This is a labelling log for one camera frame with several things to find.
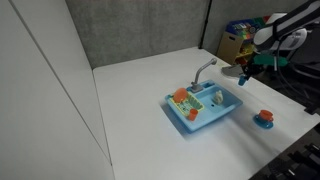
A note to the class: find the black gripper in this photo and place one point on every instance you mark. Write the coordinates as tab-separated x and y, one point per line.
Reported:
256	70

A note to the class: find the small blue toy cup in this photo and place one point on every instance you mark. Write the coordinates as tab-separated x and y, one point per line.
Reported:
242	81

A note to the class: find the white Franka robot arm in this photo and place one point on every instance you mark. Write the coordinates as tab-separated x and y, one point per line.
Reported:
286	21

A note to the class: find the small orange toy cup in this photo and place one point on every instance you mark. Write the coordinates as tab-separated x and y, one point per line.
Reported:
192	114

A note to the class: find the grey metal mounting plate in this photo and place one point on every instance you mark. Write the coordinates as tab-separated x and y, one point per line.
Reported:
231	70

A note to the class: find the cream toy bottle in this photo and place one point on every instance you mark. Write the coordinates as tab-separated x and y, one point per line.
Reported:
218	96

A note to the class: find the wooden toy shelf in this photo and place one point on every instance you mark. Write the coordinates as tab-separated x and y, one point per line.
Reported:
238	36

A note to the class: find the grey toy faucet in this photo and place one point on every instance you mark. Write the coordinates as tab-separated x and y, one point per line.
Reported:
200	75

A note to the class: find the blue toy saucer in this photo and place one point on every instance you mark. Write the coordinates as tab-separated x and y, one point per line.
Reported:
263	124

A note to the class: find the light blue toy sink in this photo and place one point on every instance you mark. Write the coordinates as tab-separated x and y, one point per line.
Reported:
213	116

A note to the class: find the yellow toy dish rack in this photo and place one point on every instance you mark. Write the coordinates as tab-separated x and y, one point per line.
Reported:
188	104

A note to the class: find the black stand pole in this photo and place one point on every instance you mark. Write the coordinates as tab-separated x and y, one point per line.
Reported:
205	23

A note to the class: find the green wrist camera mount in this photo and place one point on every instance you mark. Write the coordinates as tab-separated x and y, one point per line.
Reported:
266	60

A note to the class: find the black equipment frame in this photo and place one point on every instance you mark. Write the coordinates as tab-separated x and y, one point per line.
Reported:
293	160

